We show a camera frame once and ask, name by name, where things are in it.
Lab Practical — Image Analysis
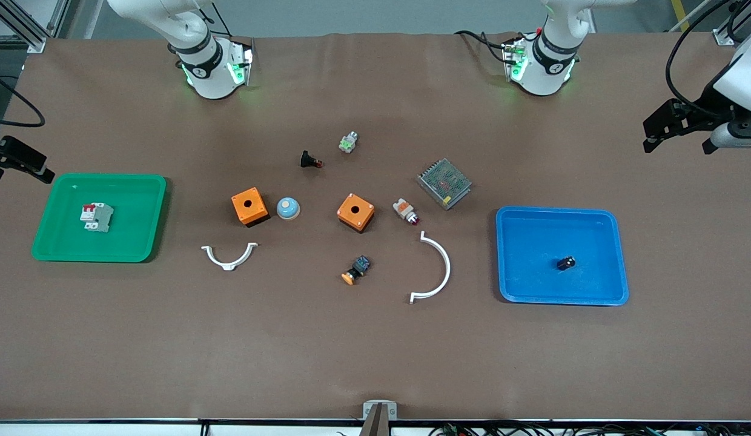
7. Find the aluminium frame profile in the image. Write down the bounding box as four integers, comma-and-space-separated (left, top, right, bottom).
0, 0, 70, 54
712, 0, 751, 46

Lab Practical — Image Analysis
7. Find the large white semicircular bracket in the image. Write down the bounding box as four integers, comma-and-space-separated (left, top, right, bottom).
409, 231, 452, 305

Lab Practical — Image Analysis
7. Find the green plastic tray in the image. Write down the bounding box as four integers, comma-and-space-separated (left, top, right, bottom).
31, 174, 167, 263

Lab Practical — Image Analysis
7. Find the orange push button switch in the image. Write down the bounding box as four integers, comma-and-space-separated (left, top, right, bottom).
341, 255, 371, 286

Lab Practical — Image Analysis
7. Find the blue plastic tray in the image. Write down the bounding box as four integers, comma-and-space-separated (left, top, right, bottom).
495, 206, 629, 306

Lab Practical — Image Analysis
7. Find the red indicator light white body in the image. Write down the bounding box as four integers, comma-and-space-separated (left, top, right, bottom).
392, 197, 420, 226

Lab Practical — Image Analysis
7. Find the black left base cable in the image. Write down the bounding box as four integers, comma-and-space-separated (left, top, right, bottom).
454, 29, 511, 62

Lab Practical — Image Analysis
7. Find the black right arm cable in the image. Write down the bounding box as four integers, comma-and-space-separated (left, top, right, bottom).
0, 70, 46, 128

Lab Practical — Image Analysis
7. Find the orange button enclosure box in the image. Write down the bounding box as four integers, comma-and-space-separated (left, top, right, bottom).
231, 188, 270, 228
337, 193, 376, 233

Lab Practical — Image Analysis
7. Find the small white curved bracket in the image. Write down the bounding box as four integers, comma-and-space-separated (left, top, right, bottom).
201, 242, 259, 271

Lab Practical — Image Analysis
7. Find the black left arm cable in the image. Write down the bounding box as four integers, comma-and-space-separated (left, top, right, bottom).
665, 0, 751, 116

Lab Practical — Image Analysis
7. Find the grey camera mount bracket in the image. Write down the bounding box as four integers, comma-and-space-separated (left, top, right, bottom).
359, 400, 399, 436

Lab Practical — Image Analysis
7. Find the grey red circuit breaker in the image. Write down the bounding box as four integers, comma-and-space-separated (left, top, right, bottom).
80, 203, 114, 233

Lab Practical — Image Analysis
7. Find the metal mesh power supply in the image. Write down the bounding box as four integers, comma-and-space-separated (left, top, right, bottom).
417, 159, 472, 211

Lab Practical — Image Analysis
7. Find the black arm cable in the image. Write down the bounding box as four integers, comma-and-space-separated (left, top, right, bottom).
665, 0, 751, 116
0, 70, 46, 128

